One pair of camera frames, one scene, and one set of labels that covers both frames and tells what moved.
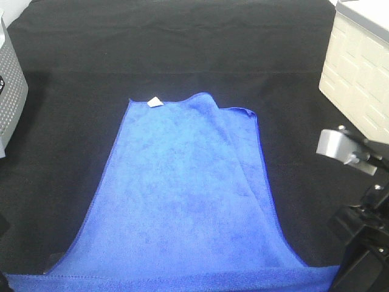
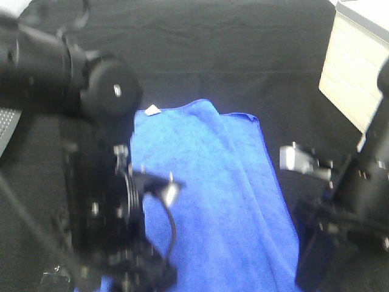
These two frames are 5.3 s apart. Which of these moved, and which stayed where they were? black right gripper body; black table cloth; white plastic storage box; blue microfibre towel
Moved: black right gripper body; blue microfibre towel
Stayed: white plastic storage box; black table cloth
